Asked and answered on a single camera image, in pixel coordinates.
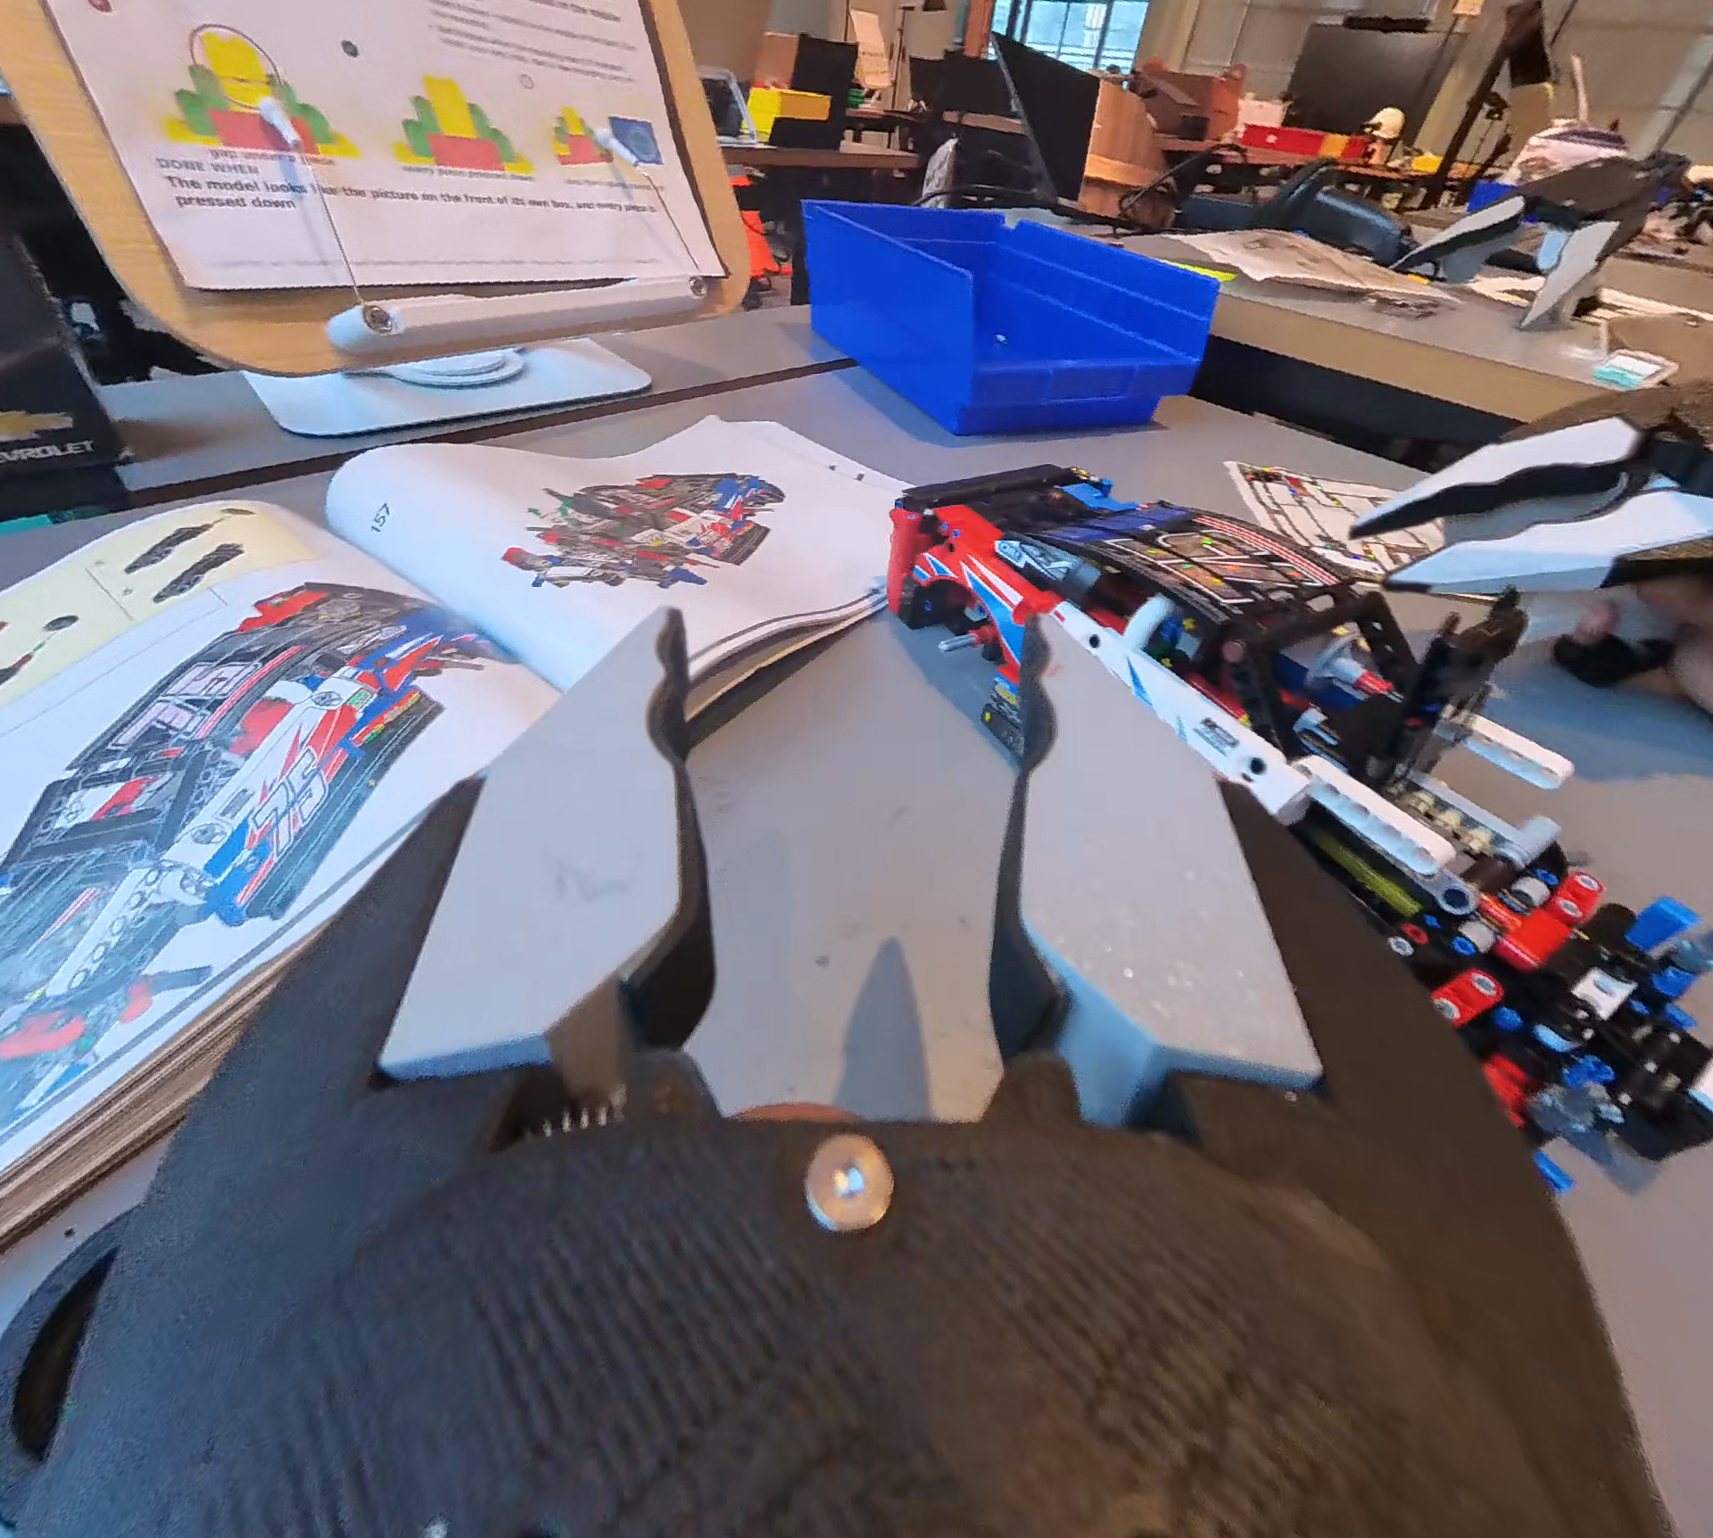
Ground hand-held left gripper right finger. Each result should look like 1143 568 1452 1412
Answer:
992 614 1327 1128

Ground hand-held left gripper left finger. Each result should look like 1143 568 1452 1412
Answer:
378 607 717 1092

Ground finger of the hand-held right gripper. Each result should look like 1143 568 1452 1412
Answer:
1349 414 1655 546
1381 489 1713 600

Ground brick-built toy race car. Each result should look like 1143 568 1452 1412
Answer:
886 464 1713 1196

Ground grey neighbouring desk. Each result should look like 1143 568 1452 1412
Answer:
1124 227 1713 457

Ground person's right hand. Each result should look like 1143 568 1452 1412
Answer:
1575 575 1713 700

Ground sticker sheet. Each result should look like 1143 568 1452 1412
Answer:
1224 461 1454 577

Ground grey black gripper device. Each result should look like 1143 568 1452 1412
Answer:
1391 152 1691 334

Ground printed paper sheets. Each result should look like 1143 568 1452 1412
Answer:
1163 227 1466 313

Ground open instruction booklet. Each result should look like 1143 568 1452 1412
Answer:
0 414 911 1246

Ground blue plastic bin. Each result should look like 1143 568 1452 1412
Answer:
799 200 1222 437

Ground wooden cabinet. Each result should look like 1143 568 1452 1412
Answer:
1083 72 1168 229

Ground black monitor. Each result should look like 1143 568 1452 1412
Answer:
990 32 1106 216

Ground wooden document stand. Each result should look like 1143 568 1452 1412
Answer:
0 0 751 439

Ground window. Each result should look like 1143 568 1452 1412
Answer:
1029 0 1159 75

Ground black product box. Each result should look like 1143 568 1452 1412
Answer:
0 232 132 523

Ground yellow storage box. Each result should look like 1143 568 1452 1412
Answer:
745 86 835 148

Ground printed instruction sheet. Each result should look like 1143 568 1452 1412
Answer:
0 0 724 293

